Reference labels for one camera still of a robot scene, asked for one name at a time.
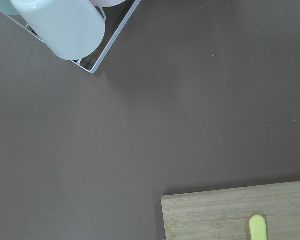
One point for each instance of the bamboo cutting board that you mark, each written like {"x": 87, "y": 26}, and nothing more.
{"x": 225, "y": 214}

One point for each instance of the pale pink cup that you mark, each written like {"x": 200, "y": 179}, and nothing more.
{"x": 106, "y": 3}

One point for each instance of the yellow plastic knife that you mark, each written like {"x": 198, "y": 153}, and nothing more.
{"x": 258, "y": 228}

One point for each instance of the white wire rack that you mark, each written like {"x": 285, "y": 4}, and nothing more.
{"x": 115, "y": 19}

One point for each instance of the white cylindrical cup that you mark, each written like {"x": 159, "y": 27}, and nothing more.
{"x": 72, "y": 29}

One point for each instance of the pale green cup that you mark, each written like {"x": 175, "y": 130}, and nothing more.
{"x": 7, "y": 8}

